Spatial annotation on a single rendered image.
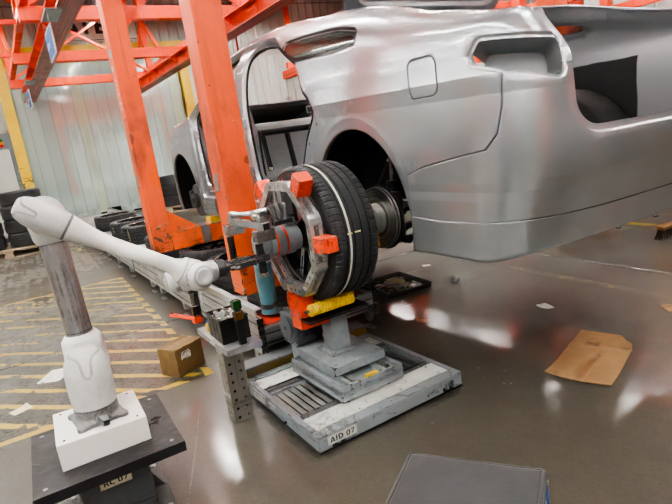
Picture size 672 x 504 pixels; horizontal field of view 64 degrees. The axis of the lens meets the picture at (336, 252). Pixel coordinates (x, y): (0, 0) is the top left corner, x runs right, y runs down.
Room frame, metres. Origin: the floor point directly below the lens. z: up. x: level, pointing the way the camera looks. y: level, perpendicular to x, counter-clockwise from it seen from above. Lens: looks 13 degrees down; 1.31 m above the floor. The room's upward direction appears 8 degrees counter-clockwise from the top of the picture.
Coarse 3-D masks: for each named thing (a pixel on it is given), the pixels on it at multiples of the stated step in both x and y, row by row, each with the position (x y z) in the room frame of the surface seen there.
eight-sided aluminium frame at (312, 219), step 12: (264, 192) 2.63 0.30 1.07; (288, 192) 2.40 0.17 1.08; (264, 204) 2.65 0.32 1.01; (300, 204) 2.33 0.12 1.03; (312, 204) 2.35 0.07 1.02; (264, 216) 2.71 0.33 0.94; (312, 216) 2.29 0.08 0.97; (312, 228) 2.28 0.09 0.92; (312, 240) 2.27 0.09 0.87; (312, 252) 2.28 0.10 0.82; (276, 264) 2.66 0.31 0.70; (312, 264) 2.29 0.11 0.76; (324, 264) 2.29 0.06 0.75; (288, 276) 2.63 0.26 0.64; (312, 276) 2.31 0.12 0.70; (288, 288) 2.55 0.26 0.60; (300, 288) 2.43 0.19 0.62; (312, 288) 2.41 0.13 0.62
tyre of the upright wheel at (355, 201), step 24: (288, 168) 2.57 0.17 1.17; (312, 168) 2.49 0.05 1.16; (336, 168) 2.51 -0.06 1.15; (312, 192) 2.38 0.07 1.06; (360, 192) 2.41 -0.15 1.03; (336, 216) 2.29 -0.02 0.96; (360, 216) 2.35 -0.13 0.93; (360, 240) 2.33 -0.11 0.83; (288, 264) 2.71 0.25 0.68; (336, 264) 2.29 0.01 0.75; (360, 264) 2.35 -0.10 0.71; (336, 288) 2.36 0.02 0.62
